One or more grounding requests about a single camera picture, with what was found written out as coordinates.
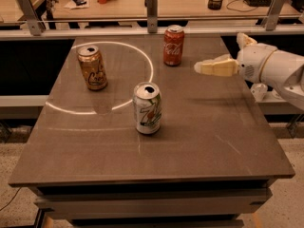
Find clear sanitizer bottle left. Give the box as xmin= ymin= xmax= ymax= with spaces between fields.
xmin=251 ymin=84 xmax=268 ymax=102

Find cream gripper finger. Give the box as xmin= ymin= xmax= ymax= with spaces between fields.
xmin=194 ymin=54 xmax=238 ymax=77
xmin=237 ymin=32 xmax=257 ymax=49

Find black cable on desk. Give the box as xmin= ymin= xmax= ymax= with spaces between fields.
xmin=225 ymin=0 xmax=259 ymax=13

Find black mesh cup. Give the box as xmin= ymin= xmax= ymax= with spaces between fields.
xmin=208 ymin=0 xmax=223 ymax=10

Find right metal bracket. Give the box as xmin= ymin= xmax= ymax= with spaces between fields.
xmin=261 ymin=0 xmax=286 ymax=31

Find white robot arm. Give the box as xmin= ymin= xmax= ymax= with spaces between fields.
xmin=194 ymin=33 xmax=304 ymax=110

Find red coke can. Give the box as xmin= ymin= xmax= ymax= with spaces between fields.
xmin=163 ymin=25 xmax=184 ymax=66

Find black floor cable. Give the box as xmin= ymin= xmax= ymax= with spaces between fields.
xmin=0 ymin=187 xmax=23 ymax=213

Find metal bracket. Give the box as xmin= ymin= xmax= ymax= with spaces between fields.
xmin=261 ymin=0 xmax=286 ymax=31
xmin=17 ymin=0 xmax=45 ymax=36
xmin=145 ymin=0 xmax=158 ymax=33

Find middle metal bracket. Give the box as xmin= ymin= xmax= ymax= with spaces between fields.
xmin=145 ymin=0 xmax=158 ymax=33

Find white green 7up can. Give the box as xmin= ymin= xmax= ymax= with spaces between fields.
xmin=133 ymin=82 xmax=162 ymax=135

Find left metal bracket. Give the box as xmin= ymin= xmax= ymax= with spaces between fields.
xmin=17 ymin=0 xmax=45 ymax=36

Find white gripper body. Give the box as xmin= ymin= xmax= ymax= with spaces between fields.
xmin=237 ymin=43 xmax=277 ymax=83

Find grey drawer cabinet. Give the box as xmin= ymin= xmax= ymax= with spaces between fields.
xmin=27 ymin=178 xmax=277 ymax=228

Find golden LaCroix can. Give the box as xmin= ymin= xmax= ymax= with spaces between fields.
xmin=77 ymin=45 xmax=107 ymax=91

